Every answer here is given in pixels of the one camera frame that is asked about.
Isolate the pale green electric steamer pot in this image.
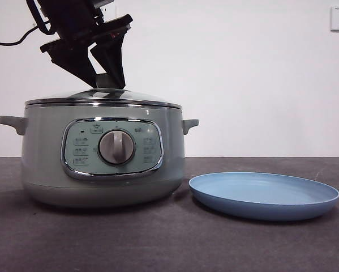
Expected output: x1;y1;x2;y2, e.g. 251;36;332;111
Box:
0;104;200;209

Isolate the blue round plate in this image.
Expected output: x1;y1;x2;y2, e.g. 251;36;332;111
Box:
188;172;339;222

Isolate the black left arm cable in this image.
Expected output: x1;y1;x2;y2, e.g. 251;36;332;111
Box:
0;24;53;46

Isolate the glass lid with green knob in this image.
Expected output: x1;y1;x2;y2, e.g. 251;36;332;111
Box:
24;73;183;110

